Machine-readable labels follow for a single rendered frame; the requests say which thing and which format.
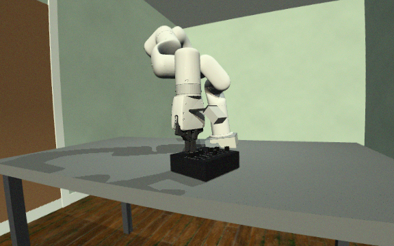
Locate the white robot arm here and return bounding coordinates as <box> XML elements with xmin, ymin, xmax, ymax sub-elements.
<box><xmin>144</xmin><ymin>26</ymin><xmax>233</xmax><ymax>138</ymax></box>

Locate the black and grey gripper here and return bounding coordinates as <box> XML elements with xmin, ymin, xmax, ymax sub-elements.
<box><xmin>172</xmin><ymin>94</ymin><xmax>205</xmax><ymax>154</ymax></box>

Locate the black lighting desk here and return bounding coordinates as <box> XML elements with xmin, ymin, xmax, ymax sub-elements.
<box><xmin>170</xmin><ymin>146</ymin><xmax>239</xmax><ymax>182</ymax></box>

